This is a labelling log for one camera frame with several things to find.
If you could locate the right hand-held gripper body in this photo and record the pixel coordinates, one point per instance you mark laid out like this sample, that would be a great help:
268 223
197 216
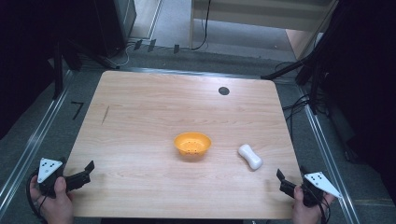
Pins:
317 185

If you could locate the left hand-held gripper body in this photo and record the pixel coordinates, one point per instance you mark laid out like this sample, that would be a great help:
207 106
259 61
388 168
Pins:
48 170

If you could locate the person's right hand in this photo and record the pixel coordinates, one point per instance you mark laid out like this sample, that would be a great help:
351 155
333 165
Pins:
306 211

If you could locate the person's left hand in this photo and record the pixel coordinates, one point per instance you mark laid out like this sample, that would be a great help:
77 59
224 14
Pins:
56 205

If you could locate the white bar of soap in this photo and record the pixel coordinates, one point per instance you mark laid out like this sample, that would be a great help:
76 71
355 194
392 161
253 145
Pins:
250 156

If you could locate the black angled tape mark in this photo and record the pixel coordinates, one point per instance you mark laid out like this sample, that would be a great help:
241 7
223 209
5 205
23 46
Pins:
77 109

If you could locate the orange perforated bowl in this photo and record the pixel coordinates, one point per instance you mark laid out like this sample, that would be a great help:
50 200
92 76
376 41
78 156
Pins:
192 143

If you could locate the black round table grommet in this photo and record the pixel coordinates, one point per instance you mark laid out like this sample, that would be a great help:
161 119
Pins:
223 90

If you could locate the black metal stand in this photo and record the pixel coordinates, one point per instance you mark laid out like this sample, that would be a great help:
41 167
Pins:
311 71
58 68

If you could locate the dark curtain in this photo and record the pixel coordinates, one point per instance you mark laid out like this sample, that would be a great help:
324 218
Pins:
364 77
28 46

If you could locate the black tape piece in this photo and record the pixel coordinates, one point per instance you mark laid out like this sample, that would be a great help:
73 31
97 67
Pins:
176 48
138 44
151 45

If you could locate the black cabinet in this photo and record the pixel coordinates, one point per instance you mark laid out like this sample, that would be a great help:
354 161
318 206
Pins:
116 25

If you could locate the light wooden furniture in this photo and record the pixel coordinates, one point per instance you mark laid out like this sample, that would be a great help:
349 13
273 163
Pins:
264 15

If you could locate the metal floor rail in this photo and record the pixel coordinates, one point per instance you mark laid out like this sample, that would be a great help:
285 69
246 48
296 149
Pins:
199 73
330 155
31 146

